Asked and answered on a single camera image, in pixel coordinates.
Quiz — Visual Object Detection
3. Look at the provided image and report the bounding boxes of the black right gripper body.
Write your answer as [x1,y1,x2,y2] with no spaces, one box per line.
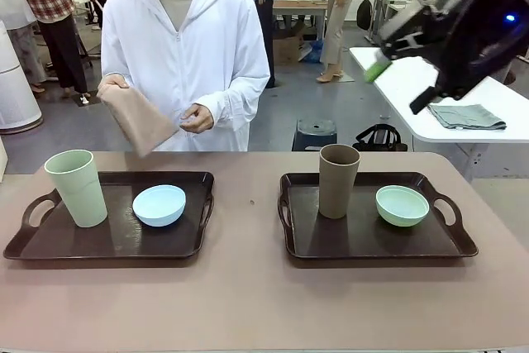
[425,0,529,102]

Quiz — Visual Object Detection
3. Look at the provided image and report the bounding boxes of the grey-green cloth mat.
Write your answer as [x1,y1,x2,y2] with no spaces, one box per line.
[427,103,508,131]

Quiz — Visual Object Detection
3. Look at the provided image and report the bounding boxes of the blue plastic bag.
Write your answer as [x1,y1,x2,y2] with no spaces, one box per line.
[304,40,328,64]

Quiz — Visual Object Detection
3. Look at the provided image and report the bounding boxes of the beige cloth mat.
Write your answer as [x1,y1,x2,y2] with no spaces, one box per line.
[97,82,181,159]

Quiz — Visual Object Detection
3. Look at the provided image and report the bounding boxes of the cardboard box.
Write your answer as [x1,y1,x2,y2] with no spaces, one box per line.
[272,24,307,66]

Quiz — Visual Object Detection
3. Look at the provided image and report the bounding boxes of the person in beige trousers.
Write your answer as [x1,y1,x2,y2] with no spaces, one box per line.
[316,0,361,83]

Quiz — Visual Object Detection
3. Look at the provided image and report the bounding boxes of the white side table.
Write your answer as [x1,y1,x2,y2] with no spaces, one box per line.
[349,45,529,183]

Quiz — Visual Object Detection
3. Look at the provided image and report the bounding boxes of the mint green bowl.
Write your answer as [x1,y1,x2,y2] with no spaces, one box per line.
[374,185,431,228]

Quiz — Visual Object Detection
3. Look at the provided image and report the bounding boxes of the person's left forearm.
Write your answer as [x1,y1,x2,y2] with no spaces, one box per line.
[193,74,272,129]

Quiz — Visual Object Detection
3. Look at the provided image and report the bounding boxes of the black bag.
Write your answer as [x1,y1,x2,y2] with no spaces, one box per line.
[353,124,408,152]

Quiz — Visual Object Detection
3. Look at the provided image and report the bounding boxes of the person's right hand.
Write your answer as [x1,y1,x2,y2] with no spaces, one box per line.
[98,74,131,93]

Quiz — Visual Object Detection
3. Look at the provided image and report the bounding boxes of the black hanging backpack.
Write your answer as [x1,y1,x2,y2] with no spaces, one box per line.
[355,0,375,31]

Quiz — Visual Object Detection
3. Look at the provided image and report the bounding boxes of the person in white hoodie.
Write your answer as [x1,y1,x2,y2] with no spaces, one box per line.
[100,0,272,152]

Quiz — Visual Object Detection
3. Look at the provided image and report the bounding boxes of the wooden background table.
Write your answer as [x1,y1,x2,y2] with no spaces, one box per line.
[272,0,331,40]

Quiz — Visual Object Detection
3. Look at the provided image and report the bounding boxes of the light green tall cup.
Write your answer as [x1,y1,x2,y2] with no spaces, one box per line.
[44,149,109,229]

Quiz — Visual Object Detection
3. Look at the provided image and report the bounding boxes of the dark blue plastic stool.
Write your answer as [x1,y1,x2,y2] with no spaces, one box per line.
[291,118,340,152]

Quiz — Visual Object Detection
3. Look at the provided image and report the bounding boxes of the person in white clothes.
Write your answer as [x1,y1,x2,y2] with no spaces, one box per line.
[0,0,47,96]

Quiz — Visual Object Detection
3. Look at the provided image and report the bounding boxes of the light blue bowl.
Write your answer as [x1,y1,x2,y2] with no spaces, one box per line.
[131,184,187,228]

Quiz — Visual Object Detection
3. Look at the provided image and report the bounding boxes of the brown tall cup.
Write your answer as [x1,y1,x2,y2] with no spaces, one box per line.
[318,144,361,220]

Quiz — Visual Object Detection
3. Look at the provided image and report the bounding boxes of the dark brown serving tray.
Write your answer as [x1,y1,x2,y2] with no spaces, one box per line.
[2,170,216,262]
[277,170,479,262]

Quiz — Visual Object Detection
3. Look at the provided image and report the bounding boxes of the person's left hand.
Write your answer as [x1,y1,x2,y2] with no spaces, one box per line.
[178,103,216,135]

